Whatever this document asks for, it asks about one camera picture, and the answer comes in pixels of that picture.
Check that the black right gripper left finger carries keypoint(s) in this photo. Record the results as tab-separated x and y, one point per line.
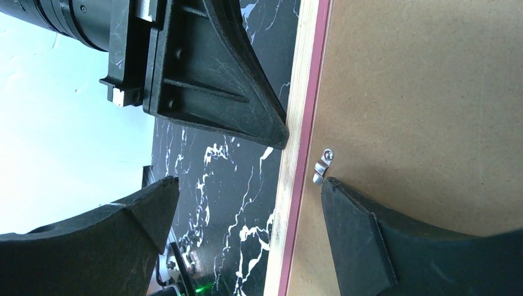
110	250

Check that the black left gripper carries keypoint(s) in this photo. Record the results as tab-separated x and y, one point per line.
120	28

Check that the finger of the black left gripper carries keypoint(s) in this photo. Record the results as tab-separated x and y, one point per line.
202	72

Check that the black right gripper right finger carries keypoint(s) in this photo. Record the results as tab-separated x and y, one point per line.
379	251

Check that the brown cardboard backing board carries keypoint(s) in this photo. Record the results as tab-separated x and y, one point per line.
421	103

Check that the pink wooden picture frame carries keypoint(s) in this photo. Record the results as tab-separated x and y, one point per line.
306	70

